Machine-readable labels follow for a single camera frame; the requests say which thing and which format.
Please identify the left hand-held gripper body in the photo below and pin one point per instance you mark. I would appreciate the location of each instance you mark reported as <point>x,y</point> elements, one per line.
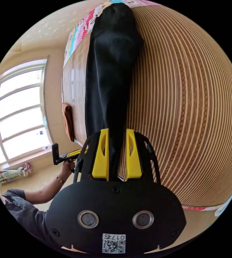
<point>64,157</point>

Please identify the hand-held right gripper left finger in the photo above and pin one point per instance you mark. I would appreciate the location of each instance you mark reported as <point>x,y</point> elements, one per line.
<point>100,161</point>

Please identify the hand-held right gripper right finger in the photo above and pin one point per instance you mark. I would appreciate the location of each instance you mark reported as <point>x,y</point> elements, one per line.
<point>134,163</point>

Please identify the black pants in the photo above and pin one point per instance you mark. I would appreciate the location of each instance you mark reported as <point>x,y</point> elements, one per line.
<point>110,80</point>

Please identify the person's left forearm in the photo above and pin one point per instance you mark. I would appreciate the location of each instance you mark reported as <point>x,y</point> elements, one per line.
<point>45,191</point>

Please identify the person's left hand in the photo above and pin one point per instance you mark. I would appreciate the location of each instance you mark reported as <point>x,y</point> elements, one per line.
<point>67,168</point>

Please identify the brown garment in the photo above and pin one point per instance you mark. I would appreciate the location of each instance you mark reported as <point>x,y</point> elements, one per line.
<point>68,123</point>

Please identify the floral cloth bundle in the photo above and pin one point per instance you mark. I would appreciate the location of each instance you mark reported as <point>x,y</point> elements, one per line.
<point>13,173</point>

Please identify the window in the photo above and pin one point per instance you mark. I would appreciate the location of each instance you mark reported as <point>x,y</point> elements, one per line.
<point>19,112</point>

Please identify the bed with woven mat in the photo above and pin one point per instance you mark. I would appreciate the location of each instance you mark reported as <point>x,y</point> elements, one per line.
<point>178,100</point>

